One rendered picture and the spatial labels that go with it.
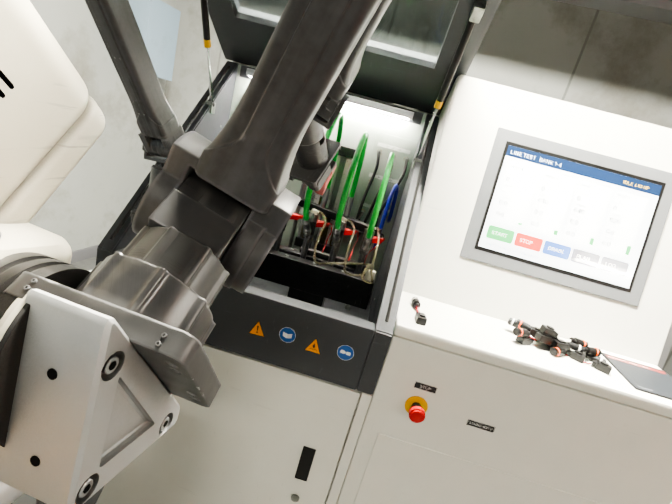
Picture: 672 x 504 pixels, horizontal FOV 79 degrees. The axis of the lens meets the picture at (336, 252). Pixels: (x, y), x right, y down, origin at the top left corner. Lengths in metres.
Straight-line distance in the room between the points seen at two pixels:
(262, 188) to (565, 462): 0.99
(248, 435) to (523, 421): 0.65
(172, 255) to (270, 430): 0.85
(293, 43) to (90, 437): 0.25
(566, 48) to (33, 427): 3.12
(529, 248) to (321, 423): 0.69
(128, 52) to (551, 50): 2.69
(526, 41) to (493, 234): 2.13
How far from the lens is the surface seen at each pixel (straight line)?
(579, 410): 1.08
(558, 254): 1.20
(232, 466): 1.21
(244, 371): 1.03
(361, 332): 0.92
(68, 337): 0.24
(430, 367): 0.96
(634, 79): 3.26
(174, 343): 0.24
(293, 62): 0.28
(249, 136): 0.30
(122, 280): 0.27
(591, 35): 3.22
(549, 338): 1.08
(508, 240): 1.15
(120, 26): 0.84
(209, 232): 0.31
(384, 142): 1.36
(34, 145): 0.36
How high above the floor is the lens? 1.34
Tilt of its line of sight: 17 degrees down
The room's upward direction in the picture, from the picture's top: 15 degrees clockwise
